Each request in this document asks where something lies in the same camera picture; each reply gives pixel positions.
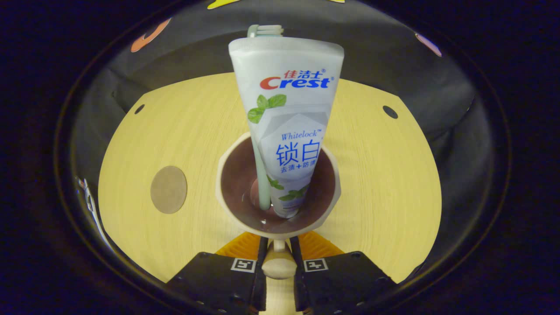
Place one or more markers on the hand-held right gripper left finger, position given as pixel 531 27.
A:
pixel 261 291

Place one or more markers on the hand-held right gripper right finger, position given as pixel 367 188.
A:
pixel 298 291

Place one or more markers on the white toothbrush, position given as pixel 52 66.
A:
pixel 264 188

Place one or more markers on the round brown coaster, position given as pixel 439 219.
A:
pixel 169 190

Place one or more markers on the white toothpaste tube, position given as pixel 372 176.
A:
pixel 284 109

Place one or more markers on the wooden desktop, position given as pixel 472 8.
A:
pixel 385 183

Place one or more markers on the white side table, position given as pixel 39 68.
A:
pixel 89 199

